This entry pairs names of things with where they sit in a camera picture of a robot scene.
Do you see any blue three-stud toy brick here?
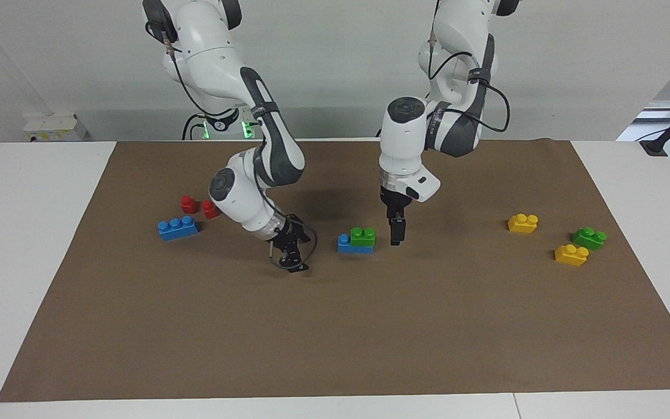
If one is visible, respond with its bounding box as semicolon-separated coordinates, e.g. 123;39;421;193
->
337;233;374;254
158;215;199;242

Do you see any brown paper mat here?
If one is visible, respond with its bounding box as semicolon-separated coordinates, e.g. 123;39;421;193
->
0;139;670;403

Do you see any white wall power box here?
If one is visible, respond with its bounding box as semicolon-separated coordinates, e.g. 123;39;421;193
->
23;112;88;143

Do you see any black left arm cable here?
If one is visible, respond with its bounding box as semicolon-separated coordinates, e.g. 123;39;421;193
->
428;35;511;134

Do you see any yellow two-stud toy brick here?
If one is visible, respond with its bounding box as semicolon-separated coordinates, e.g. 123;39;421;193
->
508;213;539;235
554;244;590;267

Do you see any black right base cable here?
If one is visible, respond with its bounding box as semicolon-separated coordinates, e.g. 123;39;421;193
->
182;113;206;140

